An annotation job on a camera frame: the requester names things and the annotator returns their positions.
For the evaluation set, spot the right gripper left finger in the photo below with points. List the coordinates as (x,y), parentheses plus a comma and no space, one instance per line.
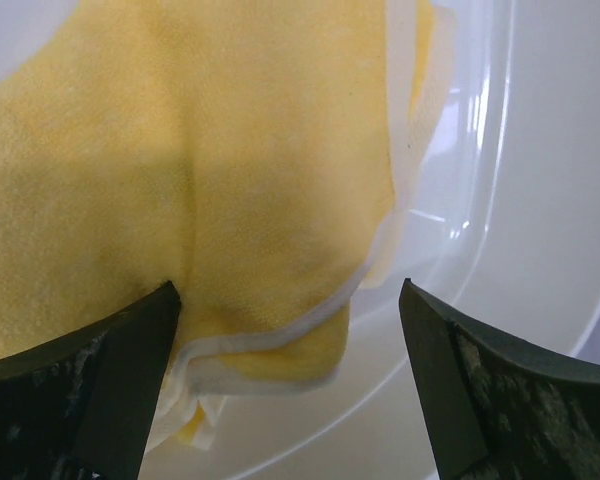
(81,406)

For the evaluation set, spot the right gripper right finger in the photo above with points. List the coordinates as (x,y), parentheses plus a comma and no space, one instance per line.
(496,406)

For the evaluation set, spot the yellow towel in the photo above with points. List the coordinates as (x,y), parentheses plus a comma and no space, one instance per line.
(260,155)

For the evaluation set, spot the white rectangular plastic basin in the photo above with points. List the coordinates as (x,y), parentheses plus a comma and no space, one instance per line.
(504,224)

